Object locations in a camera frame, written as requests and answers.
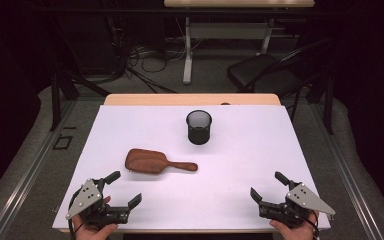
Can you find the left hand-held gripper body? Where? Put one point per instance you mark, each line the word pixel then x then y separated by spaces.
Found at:
pixel 86 198

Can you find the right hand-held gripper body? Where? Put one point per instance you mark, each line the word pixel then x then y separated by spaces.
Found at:
pixel 305 198

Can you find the brown wooden hairbrush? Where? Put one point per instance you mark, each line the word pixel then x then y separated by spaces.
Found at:
pixel 146 162

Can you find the black mesh cup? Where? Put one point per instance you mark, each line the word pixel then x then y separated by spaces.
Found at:
pixel 199 135

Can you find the person's left hand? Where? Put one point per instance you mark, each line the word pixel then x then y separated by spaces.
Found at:
pixel 90 233

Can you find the person's right hand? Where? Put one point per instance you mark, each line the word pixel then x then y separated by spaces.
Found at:
pixel 296 233

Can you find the white table sheet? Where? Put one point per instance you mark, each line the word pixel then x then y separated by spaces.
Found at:
pixel 213 186

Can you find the black metal stand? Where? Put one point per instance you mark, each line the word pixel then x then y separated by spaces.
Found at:
pixel 329 106
pixel 56 100

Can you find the black folding chair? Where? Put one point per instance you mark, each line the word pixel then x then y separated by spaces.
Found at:
pixel 263 73

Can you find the white-legged desk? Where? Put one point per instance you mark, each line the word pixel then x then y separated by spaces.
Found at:
pixel 226 30

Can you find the metal floor rail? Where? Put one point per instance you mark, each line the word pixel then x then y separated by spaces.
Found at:
pixel 346 170
pixel 30 173

